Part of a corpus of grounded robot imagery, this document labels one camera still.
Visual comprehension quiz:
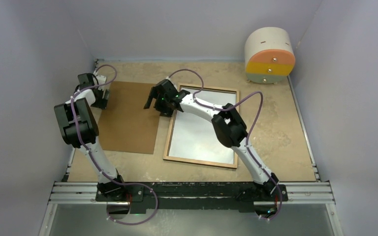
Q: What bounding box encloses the mountain landscape photo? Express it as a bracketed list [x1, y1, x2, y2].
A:
[168, 87, 237, 166]

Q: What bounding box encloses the brown backing board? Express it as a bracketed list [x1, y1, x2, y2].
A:
[98, 82, 159, 154]

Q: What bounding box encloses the black wooden picture frame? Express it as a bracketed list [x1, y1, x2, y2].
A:
[162, 83, 241, 170]

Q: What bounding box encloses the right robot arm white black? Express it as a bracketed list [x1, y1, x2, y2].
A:
[144, 79, 282, 200]

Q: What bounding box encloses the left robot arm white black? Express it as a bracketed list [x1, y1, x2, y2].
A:
[54, 73, 127, 201]

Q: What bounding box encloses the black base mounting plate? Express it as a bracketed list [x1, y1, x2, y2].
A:
[95, 181, 288, 214]

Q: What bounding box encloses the round cream drawer cabinet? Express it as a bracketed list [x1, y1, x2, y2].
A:
[244, 27, 295, 84]

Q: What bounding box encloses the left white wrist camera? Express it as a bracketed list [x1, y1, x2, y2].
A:
[94, 75, 108, 87]

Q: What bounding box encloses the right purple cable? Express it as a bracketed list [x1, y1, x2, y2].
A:
[166, 69, 284, 222]

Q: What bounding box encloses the purple cable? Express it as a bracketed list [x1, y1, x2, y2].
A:
[166, 69, 284, 222]
[70, 63, 159, 226]

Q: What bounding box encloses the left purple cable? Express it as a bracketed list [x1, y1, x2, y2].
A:
[70, 63, 159, 226]

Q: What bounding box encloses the aluminium rail frame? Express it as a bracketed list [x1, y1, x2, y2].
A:
[45, 182, 344, 236]

